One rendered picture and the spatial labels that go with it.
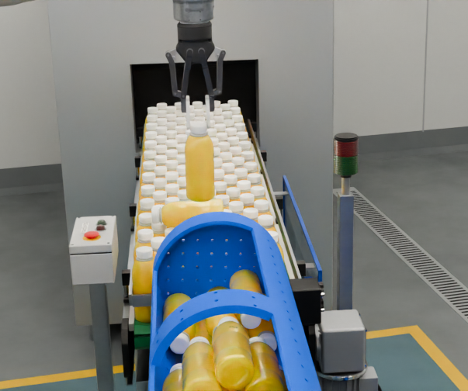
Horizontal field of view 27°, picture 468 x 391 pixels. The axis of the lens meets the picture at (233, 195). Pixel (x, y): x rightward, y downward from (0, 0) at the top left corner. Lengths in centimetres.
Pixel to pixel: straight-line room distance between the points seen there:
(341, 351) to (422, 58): 448
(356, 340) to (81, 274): 68
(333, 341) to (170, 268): 50
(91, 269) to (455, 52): 481
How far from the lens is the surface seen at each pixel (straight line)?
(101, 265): 229
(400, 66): 664
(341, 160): 250
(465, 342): 421
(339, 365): 240
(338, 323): 239
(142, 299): 228
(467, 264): 497
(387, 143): 672
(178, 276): 209
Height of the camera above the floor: 193
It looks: 19 degrees down
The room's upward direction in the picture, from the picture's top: 2 degrees counter-clockwise
